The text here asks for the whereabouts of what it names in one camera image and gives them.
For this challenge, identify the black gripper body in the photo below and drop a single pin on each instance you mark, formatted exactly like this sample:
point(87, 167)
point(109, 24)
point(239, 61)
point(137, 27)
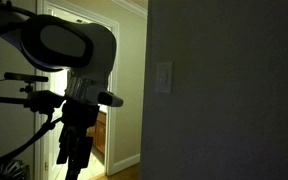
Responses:
point(80, 115)

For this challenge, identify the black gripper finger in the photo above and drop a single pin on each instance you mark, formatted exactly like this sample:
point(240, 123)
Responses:
point(67, 146)
point(83, 150)

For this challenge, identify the white wall light switch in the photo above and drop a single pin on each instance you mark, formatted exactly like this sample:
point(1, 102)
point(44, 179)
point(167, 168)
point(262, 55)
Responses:
point(164, 77)

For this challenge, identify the white black Franka robot arm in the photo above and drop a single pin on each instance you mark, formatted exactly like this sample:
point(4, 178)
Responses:
point(97, 50)

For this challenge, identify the brown wooden vanity cabinet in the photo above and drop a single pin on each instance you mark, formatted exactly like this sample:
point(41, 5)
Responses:
point(100, 133)

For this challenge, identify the brass door hinge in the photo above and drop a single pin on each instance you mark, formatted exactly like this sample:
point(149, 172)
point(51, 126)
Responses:
point(46, 166)

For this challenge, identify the white baseboard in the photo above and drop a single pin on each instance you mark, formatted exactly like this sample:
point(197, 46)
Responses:
point(126, 163)

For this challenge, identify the black shiny bag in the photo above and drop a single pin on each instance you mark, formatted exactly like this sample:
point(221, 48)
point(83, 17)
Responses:
point(9, 170)

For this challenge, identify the white crown moulding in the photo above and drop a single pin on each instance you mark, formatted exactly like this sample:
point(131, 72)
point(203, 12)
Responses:
point(130, 7)

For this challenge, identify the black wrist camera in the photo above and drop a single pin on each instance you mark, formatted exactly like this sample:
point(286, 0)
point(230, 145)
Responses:
point(45, 101)

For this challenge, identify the black bar stereo camera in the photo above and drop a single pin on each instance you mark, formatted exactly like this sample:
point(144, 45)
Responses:
point(25, 77)

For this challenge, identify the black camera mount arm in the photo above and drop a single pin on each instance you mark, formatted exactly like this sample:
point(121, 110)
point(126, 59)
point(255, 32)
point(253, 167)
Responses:
point(7, 99)

